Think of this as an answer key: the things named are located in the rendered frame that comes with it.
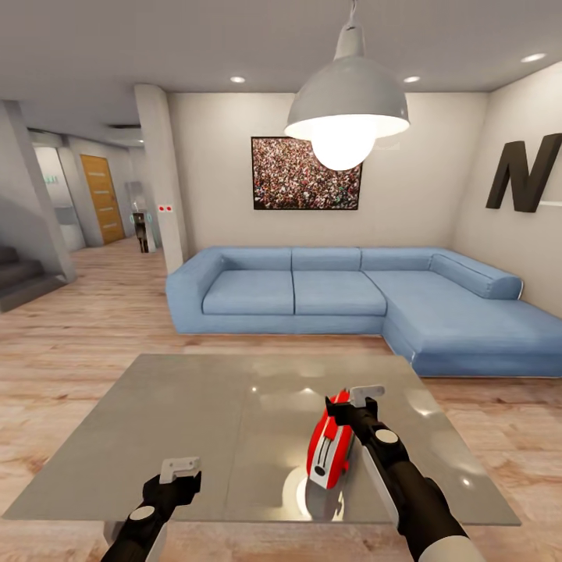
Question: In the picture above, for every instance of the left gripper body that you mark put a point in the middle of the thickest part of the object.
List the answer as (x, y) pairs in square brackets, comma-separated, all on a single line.
[(180, 491)]

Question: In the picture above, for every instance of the stairs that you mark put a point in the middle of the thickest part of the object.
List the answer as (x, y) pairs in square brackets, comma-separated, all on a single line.
[(22, 281)]

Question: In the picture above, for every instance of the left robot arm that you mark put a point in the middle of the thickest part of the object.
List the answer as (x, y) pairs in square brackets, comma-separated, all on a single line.
[(143, 536)]

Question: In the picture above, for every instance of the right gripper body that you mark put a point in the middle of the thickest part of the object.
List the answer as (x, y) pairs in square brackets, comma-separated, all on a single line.
[(347, 414)]

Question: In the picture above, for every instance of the room light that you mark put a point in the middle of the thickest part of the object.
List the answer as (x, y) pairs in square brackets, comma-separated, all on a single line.
[(350, 85)]

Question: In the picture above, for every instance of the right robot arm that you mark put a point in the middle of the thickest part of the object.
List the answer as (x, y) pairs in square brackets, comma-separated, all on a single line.
[(415, 503)]

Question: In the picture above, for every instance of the radio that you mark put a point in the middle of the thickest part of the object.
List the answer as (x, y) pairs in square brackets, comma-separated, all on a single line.
[(329, 448)]

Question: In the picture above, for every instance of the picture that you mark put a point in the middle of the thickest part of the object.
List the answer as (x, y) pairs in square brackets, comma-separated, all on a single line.
[(287, 175)]

